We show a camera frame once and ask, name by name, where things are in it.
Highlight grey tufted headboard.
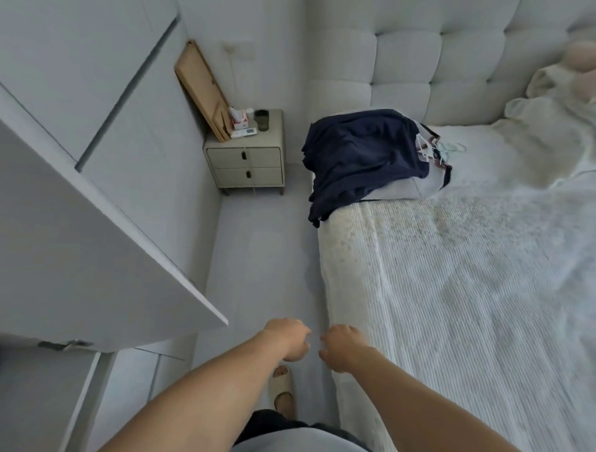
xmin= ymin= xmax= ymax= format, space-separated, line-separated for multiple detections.
xmin=304 ymin=0 xmax=596 ymax=129

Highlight person's right hand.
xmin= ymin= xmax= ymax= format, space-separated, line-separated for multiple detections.
xmin=317 ymin=323 xmax=377 ymax=374

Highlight person's right forearm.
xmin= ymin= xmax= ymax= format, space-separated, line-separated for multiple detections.
xmin=353 ymin=346 xmax=518 ymax=452

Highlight stack of white bedding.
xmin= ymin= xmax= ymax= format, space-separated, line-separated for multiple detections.
xmin=502 ymin=61 xmax=596 ymax=188

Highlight person's left forearm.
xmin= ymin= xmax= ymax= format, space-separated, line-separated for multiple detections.
xmin=98 ymin=334 xmax=292 ymax=452

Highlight beige foam slipper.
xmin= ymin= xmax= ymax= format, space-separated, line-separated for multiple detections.
xmin=266 ymin=364 xmax=296 ymax=416

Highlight beige plush toy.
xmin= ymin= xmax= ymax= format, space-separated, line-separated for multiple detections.
xmin=560 ymin=38 xmax=596 ymax=74

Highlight tissue packet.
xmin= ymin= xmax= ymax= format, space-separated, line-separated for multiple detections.
xmin=226 ymin=105 xmax=259 ymax=140

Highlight white plastic hanger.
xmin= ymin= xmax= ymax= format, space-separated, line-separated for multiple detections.
xmin=415 ymin=132 xmax=437 ymax=163

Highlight brown wooden board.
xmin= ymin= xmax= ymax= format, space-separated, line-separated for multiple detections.
xmin=173 ymin=39 xmax=233 ymax=144

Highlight plain navy top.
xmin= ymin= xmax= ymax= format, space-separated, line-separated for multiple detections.
xmin=300 ymin=107 xmax=433 ymax=230

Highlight person's white t-shirt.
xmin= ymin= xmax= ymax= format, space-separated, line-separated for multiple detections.
xmin=229 ymin=427 xmax=369 ymax=452

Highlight grey sweater red stitching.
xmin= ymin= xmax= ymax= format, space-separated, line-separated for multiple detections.
xmin=362 ymin=123 xmax=453 ymax=202

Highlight white wardrobe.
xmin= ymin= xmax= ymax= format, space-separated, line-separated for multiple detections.
xmin=0 ymin=0 xmax=230 ymax=452

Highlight person's left hand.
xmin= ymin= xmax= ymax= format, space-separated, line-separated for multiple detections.
xmin=260 ymin=317 xmax=314 ymax=364

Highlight beige nightstand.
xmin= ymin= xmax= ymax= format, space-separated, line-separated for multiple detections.
xmin=201 ymin=108 xmax=287 ymax=197

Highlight bed with white bedspread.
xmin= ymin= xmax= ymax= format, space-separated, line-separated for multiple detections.
xmin=317 ymin=122 xmax=596 ymax=452

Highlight person's black shorts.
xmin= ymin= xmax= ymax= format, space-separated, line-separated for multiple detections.
xmin=232 ymin=409 xmax=374 ymax=452

